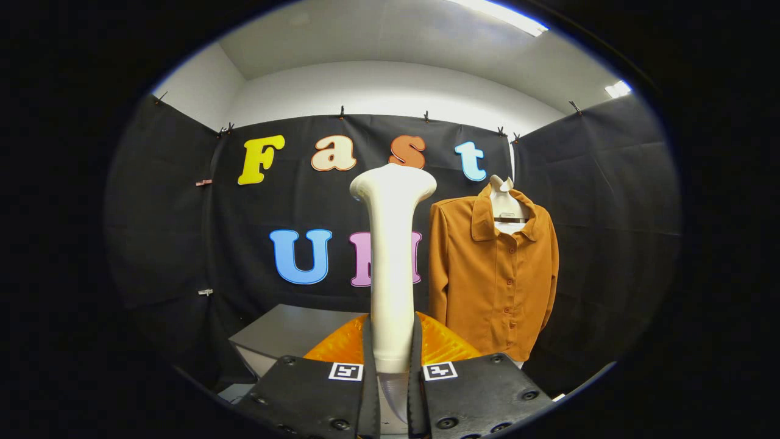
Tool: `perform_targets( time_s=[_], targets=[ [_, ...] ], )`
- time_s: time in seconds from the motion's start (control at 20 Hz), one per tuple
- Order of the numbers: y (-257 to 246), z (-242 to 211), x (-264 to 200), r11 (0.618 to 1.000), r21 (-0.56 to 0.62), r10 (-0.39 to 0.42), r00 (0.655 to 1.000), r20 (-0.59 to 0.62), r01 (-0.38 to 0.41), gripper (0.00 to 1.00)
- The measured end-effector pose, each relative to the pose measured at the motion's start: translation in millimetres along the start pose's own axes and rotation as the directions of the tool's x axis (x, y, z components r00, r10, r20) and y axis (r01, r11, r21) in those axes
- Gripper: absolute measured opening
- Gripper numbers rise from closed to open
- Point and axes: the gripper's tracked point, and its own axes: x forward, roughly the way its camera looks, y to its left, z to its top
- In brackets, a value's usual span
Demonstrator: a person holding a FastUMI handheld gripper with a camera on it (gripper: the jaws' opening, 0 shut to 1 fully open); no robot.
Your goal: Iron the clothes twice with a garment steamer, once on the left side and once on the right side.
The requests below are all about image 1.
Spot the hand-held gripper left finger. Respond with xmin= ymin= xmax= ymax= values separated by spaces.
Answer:
xmin=235 ymin=312 xmax=382 ymax=439

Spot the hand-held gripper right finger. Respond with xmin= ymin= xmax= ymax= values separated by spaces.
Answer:
xmin=406 ymin=311 xmax=555 ymax=439

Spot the orange button shirt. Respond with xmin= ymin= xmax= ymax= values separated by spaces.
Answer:
xmin=428 ymin=183 xmax=560 ymax=362

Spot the white clothes hanger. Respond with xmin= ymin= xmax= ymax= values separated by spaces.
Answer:
xmin=489 ymin=175 xmax=530 ymax=235

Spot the grey drawer cabinet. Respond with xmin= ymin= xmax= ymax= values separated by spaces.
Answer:
xmin=229 ymin=304 xmax=372 ymax=382

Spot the row of black cloth clips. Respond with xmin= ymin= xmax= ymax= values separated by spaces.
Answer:
xmin=152 ymin=90 xmax=584 ymax=143

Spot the long ceiling light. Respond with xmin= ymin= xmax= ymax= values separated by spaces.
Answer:
xmin=448 ymin=0 xmax=549 ymax=37

